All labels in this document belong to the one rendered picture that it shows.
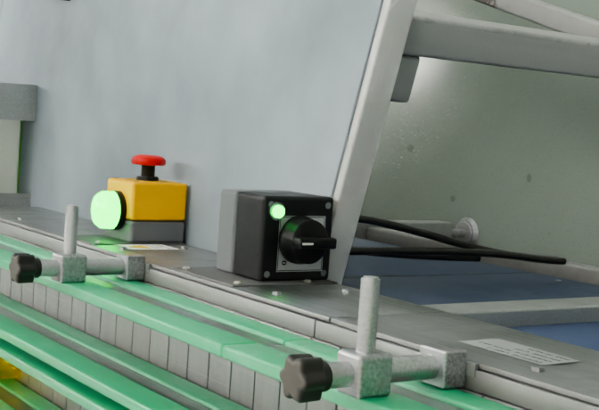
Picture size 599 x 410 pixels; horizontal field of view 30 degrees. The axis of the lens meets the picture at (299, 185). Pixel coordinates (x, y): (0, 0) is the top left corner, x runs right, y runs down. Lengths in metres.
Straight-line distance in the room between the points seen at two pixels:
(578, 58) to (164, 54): 0.49
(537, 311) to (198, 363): 0.31
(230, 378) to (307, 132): 0.27
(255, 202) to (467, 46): 0.29
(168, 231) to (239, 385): 0.36
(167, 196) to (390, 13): 0.39
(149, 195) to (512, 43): 0.43
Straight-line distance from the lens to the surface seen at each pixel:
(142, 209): 1.27
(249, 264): 1.03
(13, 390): 1.37
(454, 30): 1.14
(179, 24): 1.35
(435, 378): 0.74
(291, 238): 1.01
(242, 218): 1.04
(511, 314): 1.02
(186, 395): 0.99
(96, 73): 1.55
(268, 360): 0.78
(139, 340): 1.13
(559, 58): 1.25
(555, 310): 1.06
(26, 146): 1.75
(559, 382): 0.71
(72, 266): 1.08
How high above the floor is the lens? 1.39
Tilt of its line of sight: 35 degrees down
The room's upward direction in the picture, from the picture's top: 88 degrees counter-clockwise
